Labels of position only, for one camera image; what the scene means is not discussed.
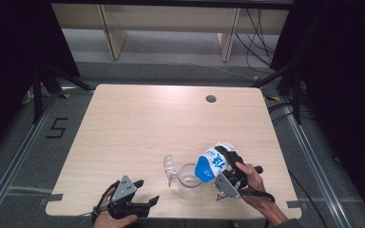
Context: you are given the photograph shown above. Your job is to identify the black floor cables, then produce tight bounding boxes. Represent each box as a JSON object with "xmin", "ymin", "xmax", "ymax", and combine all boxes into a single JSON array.
[{"xmin": 266, "ymin": 100, "xmax": 316, "ymax": 125}]

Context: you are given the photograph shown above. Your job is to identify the left hand-held gripper cable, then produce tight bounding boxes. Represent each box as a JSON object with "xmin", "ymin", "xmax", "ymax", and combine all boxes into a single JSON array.
[{"xmin": 91, "ymin": 180, "xmax": 122, "ymax": 222}]

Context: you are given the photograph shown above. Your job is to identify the tan floor strip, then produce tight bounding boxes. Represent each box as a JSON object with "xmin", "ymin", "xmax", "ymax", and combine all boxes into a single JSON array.
[{"xmin": 0, "ymin": 184, "xmax": 53, "ymax": 196}]

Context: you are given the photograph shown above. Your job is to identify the person's right hand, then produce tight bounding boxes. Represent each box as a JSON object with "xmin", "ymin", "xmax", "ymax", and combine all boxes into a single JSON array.
[{"xmin": 236, "ymin": 161, "xmax": 275, "ymax": 207}]

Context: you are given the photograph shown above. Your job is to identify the glass jug with handle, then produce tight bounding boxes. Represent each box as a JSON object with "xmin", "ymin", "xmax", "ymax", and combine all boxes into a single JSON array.
[{"xmin": 163, "ymin": 154, "xmax": 204, "ymax": 197}]

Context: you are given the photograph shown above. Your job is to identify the hand-held gripper cable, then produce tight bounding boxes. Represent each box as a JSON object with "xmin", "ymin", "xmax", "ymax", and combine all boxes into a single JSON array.
[
  {"xmin": 216, "ymin": 185, "xmax": 277, "ymax": 203},
  {"xmin": 91, "ymin": 180, "xmax": 122, "ymax": 222}
]

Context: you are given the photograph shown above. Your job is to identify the blue and white milk carton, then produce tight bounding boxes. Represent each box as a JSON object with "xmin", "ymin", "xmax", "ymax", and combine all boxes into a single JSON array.
[{"xmin": 194, "ymin": 142, "xmax": 236, "ymax": 184}]

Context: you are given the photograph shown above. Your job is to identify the person's left hand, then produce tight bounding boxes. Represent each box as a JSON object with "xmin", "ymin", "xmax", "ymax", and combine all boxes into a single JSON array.
[{"xmin": 93, "ymin": 187, "xmax": 139, "ymax": 228}]

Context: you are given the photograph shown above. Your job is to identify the black hanging cable bundle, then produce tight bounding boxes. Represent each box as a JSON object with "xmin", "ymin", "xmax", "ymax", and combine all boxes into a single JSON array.
[{"xmin": 235, "ymin": 9, "xmax": 278, "ymax": 76}]

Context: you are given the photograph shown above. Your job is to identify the grey tape strip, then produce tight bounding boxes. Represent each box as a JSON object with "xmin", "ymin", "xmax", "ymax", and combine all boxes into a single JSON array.
[
  {"xmin": 286, "ymin": 199, "xmax": 309, "ymax": 210},
  {"xmin": 39, "ymin": 193, "xmax": 64, "ymax": 206}
]

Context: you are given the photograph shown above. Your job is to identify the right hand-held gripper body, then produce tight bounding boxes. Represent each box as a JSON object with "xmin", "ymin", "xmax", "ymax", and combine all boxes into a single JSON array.
[{"xmin": 213, "ymin": 153, "xmax": 248, "ymax": 200}]

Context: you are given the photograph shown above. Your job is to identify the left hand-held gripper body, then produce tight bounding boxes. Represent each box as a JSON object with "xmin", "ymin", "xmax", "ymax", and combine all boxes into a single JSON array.
[{"xmin": 107, "ymin": 175, "xmax": 151, "ymax": 220}]

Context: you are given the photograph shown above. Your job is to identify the dark curtain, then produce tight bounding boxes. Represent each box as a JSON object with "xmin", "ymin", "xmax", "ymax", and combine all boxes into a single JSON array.
[
  {"xmin": 269, "ymin": 0, "xmax": 365, "ymax": 228},
  {"xmin": 0, "ymin": 0, "xmax": 81, "ymax": 161}
]

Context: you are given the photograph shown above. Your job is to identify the right hand-held gripper cable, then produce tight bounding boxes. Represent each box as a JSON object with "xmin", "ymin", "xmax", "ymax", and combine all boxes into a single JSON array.
[{"xmin": 216, "ymin": 185, "xmax": 277, "ymax": 203}]

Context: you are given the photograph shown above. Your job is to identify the black floor cable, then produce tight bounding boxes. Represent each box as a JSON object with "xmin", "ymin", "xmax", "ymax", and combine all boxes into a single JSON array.
[{"xmin": 289, "ymin": 172, "xmax": 329, "ymax": 228}]

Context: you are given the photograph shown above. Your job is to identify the light wooden desk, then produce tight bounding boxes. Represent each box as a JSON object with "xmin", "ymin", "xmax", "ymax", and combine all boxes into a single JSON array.
[{"xmin": 50, "ymin": 3, "xmax": 291, "ymax": 63}]

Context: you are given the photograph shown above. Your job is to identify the black metal stand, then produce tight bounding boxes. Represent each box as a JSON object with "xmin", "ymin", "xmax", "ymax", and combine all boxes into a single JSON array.
[
  {"xmin": 251, "ymin": 63, "xmax": 303, "ymax": 125},
  {"xmin": 31, "ymin": 64, "xmax": 93, "ymax": 124}
]

